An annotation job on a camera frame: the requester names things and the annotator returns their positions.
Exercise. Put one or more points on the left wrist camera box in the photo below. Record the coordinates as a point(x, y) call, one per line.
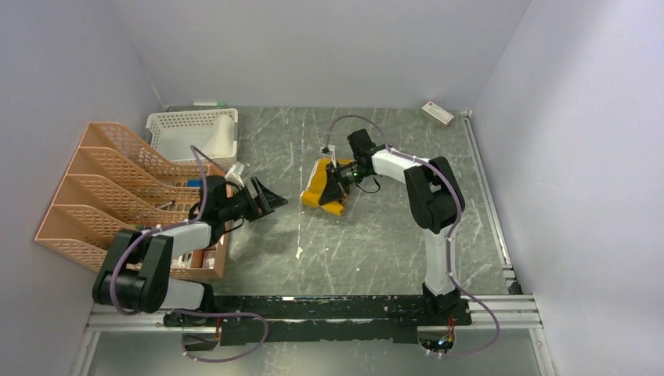
point(234, 174)

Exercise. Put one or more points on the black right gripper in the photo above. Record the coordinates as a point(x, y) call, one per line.
point(332, 191)

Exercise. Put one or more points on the aluminium frame rail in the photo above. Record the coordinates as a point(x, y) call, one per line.
point(502, 312)

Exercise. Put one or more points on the orange mesh file rack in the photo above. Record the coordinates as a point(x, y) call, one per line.
point(114, 181)

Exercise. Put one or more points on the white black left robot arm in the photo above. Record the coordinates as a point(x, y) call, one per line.
point(135, 276)

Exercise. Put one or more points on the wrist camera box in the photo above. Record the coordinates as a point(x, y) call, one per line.
point(234, 174)
point(330, 152)

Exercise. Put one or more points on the white red small box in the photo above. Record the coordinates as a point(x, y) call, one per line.
point(436, 114)

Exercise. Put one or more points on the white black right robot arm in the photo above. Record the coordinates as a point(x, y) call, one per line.
point(435, 201)

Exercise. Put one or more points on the white perforated plastic basket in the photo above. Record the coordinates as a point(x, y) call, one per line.
point(173, 133)

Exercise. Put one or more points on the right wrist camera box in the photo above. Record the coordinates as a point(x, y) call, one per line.
point(330, 152)

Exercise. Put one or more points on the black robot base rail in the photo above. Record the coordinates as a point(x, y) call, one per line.
point(247, 319)

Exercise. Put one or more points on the white green marker pen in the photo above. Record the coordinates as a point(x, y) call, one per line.
point(209, 104)

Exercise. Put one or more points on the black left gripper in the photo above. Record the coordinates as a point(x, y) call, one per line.
point(268, 200)

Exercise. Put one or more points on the yellow grey patterned towel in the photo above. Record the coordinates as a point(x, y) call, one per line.
point(315, 187)

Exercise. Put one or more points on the orange compartment organiser tray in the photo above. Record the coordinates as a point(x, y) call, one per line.
point(204, 264)

